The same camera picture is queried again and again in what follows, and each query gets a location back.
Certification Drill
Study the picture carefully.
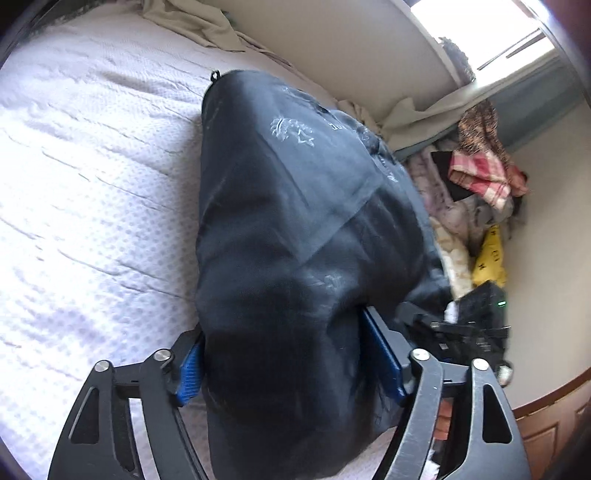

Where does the leopard print cloth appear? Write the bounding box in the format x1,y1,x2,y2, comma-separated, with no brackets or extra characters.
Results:
457,99,513,171

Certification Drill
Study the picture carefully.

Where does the red plaid cloth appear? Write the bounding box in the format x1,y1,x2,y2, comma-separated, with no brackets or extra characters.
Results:
448,150,527,210

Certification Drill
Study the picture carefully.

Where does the teal curtain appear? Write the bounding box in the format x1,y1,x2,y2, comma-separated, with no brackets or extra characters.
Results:
397,55,583,160

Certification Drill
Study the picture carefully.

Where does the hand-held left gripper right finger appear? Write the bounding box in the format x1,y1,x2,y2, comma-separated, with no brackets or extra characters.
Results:
362,307,527,480

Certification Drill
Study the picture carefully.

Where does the yellow printed cloth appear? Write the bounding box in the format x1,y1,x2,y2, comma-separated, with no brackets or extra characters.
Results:
471,225,509,289

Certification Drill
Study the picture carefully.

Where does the brown wooden panel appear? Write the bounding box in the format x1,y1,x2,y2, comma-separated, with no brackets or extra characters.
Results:
510,378,587,480

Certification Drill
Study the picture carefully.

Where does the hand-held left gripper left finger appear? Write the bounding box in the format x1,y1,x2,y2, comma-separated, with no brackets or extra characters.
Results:
46,330,208,480

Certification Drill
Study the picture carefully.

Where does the pink floral quilt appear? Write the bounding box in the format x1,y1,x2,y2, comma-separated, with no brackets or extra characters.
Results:
406,150,472,241

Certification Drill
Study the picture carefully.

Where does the cream cloth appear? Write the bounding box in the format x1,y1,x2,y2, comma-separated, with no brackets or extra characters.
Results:
431,217,481,301

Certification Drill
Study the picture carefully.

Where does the dark dried bundle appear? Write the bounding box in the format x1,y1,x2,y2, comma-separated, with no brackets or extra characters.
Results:
436,37,476,84

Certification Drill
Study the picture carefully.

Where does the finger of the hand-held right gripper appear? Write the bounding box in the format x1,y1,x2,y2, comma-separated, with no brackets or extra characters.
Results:
396,302,439,344

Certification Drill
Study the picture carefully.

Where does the black cloth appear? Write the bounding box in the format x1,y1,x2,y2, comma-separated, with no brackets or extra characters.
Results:
431,150,472,204

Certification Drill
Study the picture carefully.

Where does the grey cloth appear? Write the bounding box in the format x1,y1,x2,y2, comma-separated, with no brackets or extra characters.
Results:
466,198,515,241

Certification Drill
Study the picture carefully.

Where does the dark navy printed coat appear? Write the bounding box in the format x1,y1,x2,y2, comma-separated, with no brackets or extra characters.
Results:
194,69,451,480

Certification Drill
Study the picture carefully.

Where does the window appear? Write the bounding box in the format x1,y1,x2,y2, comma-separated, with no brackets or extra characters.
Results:
411,0,561,72

